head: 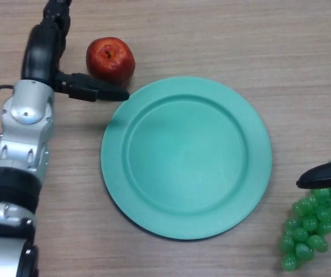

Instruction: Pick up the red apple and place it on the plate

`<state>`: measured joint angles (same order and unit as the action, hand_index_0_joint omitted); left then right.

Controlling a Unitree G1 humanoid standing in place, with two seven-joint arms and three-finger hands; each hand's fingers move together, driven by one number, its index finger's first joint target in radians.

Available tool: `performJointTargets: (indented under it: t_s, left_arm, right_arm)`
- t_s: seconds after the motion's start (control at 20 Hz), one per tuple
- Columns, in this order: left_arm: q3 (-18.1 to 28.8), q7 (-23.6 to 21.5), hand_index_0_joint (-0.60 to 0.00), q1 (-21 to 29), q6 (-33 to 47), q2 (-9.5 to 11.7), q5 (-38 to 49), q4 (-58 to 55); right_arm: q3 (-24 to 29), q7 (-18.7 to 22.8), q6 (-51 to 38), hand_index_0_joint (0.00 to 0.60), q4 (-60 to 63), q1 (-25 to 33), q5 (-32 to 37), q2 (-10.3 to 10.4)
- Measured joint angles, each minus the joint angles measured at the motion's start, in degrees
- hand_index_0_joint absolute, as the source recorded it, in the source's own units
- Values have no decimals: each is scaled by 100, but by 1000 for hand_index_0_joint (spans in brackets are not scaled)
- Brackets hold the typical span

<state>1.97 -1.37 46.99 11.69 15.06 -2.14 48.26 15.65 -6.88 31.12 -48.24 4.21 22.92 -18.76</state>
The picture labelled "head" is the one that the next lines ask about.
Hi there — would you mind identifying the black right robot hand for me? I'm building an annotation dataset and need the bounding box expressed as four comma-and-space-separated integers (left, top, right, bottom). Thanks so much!
296, 20, 331, 190

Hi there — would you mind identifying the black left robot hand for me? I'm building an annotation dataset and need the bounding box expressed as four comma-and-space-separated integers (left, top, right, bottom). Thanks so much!
21, 0, 131, 103

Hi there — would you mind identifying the red apple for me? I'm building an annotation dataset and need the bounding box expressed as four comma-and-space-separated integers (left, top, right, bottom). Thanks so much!
85, 36, 136, 88

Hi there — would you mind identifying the green round plate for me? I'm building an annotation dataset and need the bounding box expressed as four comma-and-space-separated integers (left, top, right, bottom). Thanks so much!
100, 76, 272, 241

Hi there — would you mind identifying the green grape bunch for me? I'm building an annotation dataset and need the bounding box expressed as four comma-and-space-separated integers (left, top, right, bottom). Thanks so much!
279, 159, 331, 272

